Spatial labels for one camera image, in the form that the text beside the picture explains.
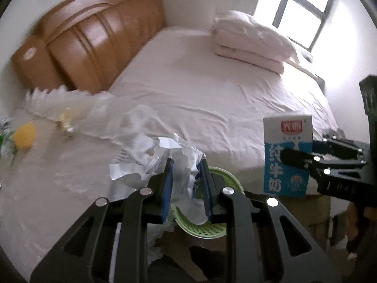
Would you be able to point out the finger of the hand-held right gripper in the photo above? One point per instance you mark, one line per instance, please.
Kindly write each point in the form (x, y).
(296, 157)
(338, 149)

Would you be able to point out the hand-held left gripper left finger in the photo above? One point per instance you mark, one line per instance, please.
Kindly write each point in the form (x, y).
(167, 184)

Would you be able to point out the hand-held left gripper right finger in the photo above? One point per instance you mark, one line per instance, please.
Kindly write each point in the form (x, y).
(205, 184)

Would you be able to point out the blue and white milk carton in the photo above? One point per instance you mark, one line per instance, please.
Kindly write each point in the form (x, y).
(282, 141)

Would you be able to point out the white paper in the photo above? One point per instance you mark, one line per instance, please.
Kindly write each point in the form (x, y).
(179, 153)

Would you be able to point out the green plastic mesh basket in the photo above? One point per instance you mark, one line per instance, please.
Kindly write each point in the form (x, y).
(203, 231)

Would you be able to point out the clear plastic wrapper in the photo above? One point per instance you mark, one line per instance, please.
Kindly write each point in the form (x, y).
(67, 121)

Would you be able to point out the green snack bag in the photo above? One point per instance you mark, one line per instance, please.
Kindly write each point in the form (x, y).
(4, 141)

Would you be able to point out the bed with white sheet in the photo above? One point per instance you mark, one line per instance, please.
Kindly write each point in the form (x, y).
(206, 94)

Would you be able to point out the white lace cloth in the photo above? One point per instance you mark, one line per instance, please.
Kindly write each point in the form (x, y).
(59, 182)

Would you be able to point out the folded white quilt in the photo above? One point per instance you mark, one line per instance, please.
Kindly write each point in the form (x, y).
(250, 41)

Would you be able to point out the dark framed window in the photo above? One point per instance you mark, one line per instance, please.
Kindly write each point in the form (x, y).
(297, 20)

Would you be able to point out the yellow packet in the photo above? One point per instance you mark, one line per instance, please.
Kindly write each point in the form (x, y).
(25, 135)

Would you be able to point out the brown wooden headboard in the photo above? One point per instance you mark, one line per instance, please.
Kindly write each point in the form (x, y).
(88, 41)

